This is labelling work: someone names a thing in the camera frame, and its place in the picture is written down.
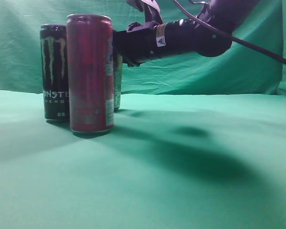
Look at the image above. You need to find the black Monster energy can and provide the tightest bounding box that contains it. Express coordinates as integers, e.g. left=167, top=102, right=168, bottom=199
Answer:
left=40, top=24, right=70, bottom=122

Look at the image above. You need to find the light green drink can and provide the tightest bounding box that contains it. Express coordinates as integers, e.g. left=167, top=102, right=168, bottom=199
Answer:
left=113, top=53, right=123, bottom=112

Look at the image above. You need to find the dark purple robot arm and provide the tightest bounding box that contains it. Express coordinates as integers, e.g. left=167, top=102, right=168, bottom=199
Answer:
left=113, top=0, right=259, bottom=67

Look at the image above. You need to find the green cloth backdrop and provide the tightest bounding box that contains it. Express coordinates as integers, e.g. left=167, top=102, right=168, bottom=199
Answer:
left=0, top=0, right=286, bottom=94

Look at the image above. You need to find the green table cloth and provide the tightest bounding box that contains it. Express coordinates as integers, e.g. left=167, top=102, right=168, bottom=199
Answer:
left=0, top=90, right=286, bottom=229

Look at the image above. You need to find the black cable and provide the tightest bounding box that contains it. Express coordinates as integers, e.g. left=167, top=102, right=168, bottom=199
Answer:
left=172, top=0, right=286, bottom=68

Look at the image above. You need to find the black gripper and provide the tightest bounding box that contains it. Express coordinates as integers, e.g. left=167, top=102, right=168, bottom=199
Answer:
left=113, top=21, right=166, bottom=67

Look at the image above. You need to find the pink energy drink can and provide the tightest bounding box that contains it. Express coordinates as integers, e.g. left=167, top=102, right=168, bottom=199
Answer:
left=66, top=14, right=113, bottom=134

